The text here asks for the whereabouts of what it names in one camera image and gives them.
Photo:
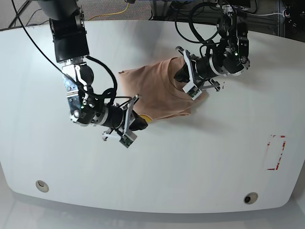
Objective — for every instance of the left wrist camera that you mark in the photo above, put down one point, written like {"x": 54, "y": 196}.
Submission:
{"x": 192, "y": 90}

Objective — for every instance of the peach t-shirt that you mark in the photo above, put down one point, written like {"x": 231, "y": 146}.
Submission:
{"x": 161, "y": 96}

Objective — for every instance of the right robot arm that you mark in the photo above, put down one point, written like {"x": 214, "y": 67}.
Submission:
{"x": 66, "y": 20}

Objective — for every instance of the table grommet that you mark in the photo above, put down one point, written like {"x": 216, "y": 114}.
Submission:
{"x": 250, "y": 198}
{"x": 42, "y": 186}

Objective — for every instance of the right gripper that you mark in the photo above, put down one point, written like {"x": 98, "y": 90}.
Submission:
{"x": 119, "y": 119}

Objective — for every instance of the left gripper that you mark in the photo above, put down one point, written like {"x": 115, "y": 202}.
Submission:
{"x": 202, "y": 70}

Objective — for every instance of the red tape rectangle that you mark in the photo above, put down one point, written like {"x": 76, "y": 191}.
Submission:
{"x": 274, "y": 151}

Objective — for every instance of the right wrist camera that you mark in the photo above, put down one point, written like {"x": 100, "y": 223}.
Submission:
{"x": 127, "y": 139}

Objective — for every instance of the left table grommet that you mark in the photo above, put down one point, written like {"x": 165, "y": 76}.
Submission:
{"x": 42, "y": 186}

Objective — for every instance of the right table grommet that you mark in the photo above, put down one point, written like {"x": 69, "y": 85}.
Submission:
{"x": 250, "y": 198}

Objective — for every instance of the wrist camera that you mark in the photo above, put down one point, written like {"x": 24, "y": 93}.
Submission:
{"x": 127, "y": 139}
{"x": 192, "y": 90}

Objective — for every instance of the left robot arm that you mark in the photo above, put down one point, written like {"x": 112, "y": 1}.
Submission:
{"x": 231, "y": 30}

